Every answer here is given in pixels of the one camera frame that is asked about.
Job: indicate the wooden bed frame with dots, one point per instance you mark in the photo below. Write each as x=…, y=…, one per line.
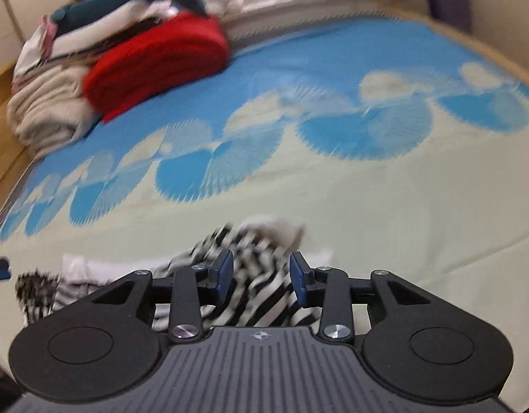
x=2, y=137

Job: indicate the cream folded blanket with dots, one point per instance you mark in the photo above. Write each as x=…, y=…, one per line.
x=49, y=107

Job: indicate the dark striped folded cloth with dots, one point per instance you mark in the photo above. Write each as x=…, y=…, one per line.
x=127, y=34

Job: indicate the striped white hooded shirt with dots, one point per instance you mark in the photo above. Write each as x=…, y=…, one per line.
x=256, y=266

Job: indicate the white plush toy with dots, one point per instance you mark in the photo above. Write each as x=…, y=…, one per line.
x=223, y=0

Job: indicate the red folded blanket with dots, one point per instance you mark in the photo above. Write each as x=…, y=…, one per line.
x=157, y=64

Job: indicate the blue cream patterned bed mat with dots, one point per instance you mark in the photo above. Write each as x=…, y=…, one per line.
x=376, y=172

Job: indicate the white folded blanket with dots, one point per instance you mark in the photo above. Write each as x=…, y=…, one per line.
x=105, y=21

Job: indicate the pink white cloth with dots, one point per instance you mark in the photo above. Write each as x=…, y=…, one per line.
x=32, y=49

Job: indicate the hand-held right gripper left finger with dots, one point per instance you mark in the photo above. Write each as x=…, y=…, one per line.
x=225, y=274

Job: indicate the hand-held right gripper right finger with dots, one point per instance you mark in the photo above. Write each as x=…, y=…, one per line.
x=298, y=280

